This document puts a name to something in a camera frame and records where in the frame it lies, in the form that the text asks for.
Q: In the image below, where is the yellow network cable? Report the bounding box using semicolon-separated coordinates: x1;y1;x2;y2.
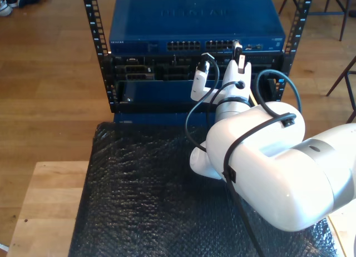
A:
233;39;348;257

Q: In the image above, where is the black rack server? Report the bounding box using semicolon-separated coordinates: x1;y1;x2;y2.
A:
111;54;285;82

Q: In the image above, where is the black rack drawer tray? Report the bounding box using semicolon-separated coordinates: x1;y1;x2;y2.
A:
115;78;279;113

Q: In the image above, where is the black chair with blue seat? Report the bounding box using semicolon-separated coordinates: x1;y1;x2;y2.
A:
278;0;352;42

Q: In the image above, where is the black metal chair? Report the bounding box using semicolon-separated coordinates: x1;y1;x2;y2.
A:
327;55;356;124

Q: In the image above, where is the black bubble wrap mat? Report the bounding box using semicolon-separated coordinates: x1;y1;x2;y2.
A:
68;121;339;257

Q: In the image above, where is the white shoe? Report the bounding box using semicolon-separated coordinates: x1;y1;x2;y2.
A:
0;0;12;17

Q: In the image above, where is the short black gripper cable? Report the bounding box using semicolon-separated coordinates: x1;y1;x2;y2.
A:
185;81;246;154

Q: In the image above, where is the thick black camera cable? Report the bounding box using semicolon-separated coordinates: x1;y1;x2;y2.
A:
198;52;303;257

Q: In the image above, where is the blue network switch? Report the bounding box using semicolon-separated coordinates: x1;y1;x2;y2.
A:
108;0;286;56

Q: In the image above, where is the black perforated rack frame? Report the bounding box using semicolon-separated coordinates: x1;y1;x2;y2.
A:
81;0;315;115

